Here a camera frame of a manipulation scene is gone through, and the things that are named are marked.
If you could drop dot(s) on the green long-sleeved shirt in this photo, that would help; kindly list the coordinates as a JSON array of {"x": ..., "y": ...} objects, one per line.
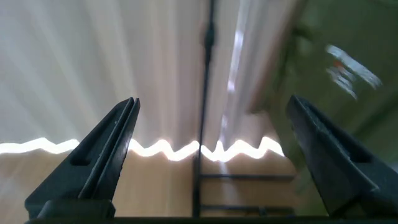
[{"x": 342, "y": 31}]

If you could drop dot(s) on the beige curtain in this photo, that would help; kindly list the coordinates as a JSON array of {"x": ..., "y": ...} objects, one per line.
[{"x": 77, "y": 62}]

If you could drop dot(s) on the black clothes rack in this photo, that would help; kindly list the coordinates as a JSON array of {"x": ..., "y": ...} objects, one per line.
[{"x": 209, "y": 40}]

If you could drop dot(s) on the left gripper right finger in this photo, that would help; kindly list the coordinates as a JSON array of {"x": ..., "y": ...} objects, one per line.
[{"x": 335, "y": 161}]

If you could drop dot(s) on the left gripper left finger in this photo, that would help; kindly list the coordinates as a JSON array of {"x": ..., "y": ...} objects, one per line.
[{"x": 93, "y": 161}]

